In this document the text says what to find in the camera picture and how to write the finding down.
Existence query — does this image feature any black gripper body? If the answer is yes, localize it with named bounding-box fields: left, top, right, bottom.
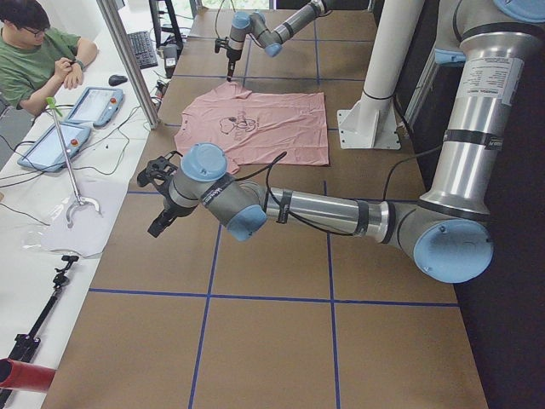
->
left=215, top=37, right=239, bottom=73
left=136, top=155, right=184, bottom=223

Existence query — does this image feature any pink Snoopy t-shirt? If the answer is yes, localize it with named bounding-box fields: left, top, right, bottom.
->
left=175, top=82, right=330, bottom=173

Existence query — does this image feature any metal grabber pole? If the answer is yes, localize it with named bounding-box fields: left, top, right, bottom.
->
left=46, top=97, right=101, bottom=228

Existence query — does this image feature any blue teach pendant far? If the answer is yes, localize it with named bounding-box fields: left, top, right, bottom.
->
left=65, top=87, right=124, bottom=128

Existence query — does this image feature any blue teach pendant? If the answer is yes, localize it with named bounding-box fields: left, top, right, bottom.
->
left=17, top=122, right=91, bottom=172
left=65, top=87, right=124, bottom=128

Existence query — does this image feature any black keyboard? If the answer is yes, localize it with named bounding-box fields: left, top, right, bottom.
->
left=128, top=31, right=158, bottom=69

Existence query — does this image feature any black computer mouse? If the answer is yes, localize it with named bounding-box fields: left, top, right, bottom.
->
left=108, top=74, right=128, bottom=87

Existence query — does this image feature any white paper sheet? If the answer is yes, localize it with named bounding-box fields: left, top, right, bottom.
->
left=23, top=176, right=128, bottom=258

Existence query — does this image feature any blue teach pendant near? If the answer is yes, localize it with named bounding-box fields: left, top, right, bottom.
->
left=17, top=122, right=91, bottom=172

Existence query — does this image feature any white mounting column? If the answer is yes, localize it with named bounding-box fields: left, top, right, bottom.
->
left=337, top=0, right=424, bottom=150

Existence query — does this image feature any person in green shirt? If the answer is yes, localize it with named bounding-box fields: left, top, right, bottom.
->
left=1, top=1, right=98, bottom=117

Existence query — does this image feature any black tripod pole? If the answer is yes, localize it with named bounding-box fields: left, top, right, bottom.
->
left=1, top=255, right=79, bottom=408

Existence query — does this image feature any red cylinder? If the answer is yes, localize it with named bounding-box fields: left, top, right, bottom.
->
left=1, top=358, right=56, bottom=393

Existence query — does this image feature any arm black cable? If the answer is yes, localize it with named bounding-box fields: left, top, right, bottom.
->
left=168, top=149, right=444, bottom=238

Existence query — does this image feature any aluminium frame post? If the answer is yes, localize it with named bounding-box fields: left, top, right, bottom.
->
left=96, top=0, right=159, bottom=130

